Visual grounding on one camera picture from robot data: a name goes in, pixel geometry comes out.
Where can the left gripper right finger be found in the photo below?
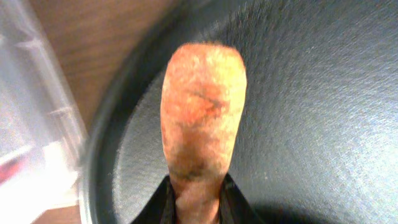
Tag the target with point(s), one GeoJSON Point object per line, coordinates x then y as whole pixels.
{"type": "Point", "coordinates": [234, 208]}

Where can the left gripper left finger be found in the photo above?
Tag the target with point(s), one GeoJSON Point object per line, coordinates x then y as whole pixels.
{"type": "Point", "coordinates": [160, 209]}

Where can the orange carrot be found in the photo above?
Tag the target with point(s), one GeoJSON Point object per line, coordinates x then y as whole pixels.
{"type": "Point", "coordinates": [203, 97]}

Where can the clear plastic waste bin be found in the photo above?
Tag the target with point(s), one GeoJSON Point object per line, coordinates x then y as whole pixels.
{"type": "Point", "coordinates": [42, 132]}

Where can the round black serving tray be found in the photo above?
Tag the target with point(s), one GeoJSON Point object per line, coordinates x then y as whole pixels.
{"type": "Point", "coordinates": [317, 141]}

